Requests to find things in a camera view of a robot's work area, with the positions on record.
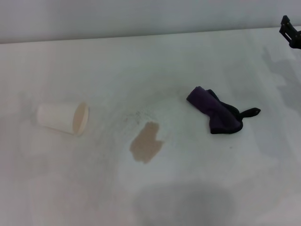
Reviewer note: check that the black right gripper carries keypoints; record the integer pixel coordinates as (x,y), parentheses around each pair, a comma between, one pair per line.
(296,40)

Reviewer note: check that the purple rag with black trim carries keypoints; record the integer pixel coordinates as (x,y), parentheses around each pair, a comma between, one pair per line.
(212,106)

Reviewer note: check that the white paper cup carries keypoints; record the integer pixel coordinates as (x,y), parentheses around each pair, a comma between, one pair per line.
(55,116)

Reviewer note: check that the brown water stain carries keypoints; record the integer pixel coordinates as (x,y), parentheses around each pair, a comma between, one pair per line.
(145,143)

